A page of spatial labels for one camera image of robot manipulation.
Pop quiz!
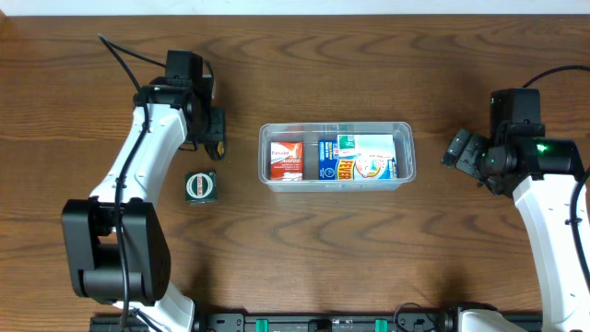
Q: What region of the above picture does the black mounting rail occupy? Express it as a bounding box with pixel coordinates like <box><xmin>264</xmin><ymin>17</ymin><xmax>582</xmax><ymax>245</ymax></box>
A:
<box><xmin>89</xmin><ymin>311</ymin><xmax>543</xmax><ymax>332</ymax></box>

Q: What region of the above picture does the white Panadol box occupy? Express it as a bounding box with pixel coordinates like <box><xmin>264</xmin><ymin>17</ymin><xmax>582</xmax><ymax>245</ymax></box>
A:
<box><xmin>337</xmin><ymin>134</ymin><xmax>396</xmax><ymax>160</ymax></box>

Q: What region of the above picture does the dark bottle white cap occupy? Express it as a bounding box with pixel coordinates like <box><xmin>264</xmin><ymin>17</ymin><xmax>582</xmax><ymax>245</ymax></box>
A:
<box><xmin>204</xmin><ymin>139</ymin><xmax>226</xmax><ymax>160</ymax></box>

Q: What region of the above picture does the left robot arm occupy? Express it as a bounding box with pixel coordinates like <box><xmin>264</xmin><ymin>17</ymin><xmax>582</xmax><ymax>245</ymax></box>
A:
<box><xmin>61</xmin><ymin>74</ymin><xmax>225</xmax><ymax>331</ymax></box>

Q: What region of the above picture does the dark green ointment box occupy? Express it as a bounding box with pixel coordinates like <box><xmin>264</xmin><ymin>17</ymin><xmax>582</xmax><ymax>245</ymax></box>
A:
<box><xmin>184</xmin><ymin>171</ymin><xmax>218</xmax><ymax>204</ymax></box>

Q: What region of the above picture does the clear plastic container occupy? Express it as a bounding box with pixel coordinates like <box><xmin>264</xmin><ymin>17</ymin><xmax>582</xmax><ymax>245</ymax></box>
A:
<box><xmin>258</xmin><ymin>122</ymin><xmax>417</xmax><ymax>192</ymax></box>

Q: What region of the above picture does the blue Kool Fever box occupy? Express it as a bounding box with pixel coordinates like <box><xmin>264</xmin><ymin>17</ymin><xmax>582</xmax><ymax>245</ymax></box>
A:
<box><xmin>318</xmin><ymin>138</ymin><xmax>397</xmax><ymax>181</ymax></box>

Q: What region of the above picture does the red Panadol box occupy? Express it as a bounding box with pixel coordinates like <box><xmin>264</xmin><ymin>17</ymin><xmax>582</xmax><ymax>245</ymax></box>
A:
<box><xmin>270</xmin><ymin>142</ymin><xmax>304</xmax><ymax>181</ymax></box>

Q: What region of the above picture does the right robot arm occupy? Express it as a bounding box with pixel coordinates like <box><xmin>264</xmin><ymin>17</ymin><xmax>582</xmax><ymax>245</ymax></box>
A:
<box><xmin>442</xmin><ymin>129</ymin><xmax>589</xmax><ymax>331</ymax></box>

